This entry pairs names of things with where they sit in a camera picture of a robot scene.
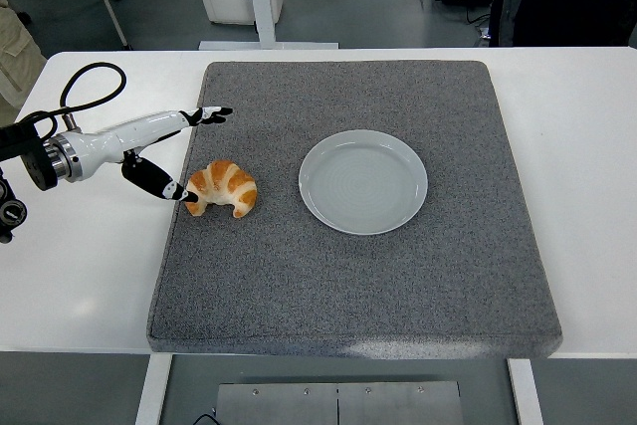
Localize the grey round plate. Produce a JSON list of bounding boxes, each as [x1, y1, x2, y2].
[[298, 128, 430, 236]]

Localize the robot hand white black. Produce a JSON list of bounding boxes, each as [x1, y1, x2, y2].
[[62, 106, 234, 205]]

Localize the grey speckled mat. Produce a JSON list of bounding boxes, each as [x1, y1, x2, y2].
[[146, 60, 564, 360]]

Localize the grey metal plate with screws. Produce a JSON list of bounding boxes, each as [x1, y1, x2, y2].
[[214, 380, 467, 425]]

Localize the white table leg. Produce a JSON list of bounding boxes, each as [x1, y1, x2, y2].
[[134, 353, 174, 425], [507, 358, 544, 425]]

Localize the croissant bread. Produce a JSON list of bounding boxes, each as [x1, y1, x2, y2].
[[184, 159, 259, 220]]

